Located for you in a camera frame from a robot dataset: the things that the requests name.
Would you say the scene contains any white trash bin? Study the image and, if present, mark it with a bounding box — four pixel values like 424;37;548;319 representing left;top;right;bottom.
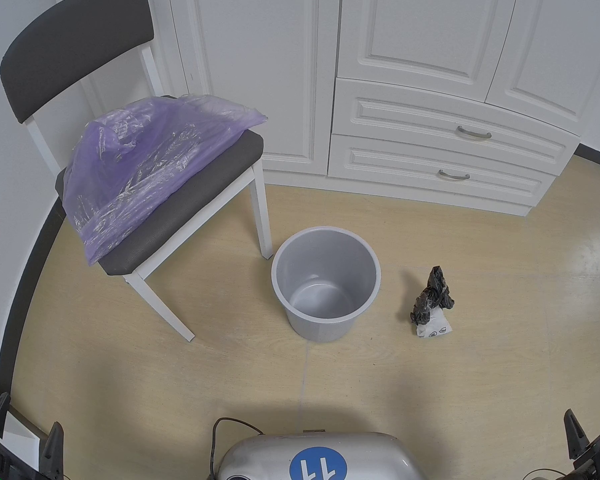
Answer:
271;226;382;343

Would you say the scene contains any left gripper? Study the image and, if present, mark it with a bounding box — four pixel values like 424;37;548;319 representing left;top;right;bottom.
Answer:
0;392;65;480

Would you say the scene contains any white wardrobe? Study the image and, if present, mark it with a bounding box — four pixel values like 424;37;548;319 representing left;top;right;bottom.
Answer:
50;0;600;217

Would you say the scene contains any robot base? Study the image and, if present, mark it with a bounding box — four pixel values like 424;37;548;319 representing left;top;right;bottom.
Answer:
215;430;426;480

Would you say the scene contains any white chair with grey cushions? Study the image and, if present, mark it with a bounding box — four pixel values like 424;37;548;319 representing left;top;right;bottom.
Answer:
0;0;273;343

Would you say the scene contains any purple plastic bag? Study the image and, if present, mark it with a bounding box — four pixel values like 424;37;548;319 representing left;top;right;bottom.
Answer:
62;94;270;266

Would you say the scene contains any crumpled white printed paper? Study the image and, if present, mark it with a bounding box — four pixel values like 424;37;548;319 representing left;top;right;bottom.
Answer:
414;308;453;340

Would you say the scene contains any black cable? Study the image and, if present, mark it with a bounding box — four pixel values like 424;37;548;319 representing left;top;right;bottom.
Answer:
209;417;266;480
526;467;573;480

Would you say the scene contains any black plastic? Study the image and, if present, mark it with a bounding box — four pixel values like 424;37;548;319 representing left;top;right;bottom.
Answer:
411;266;457;325

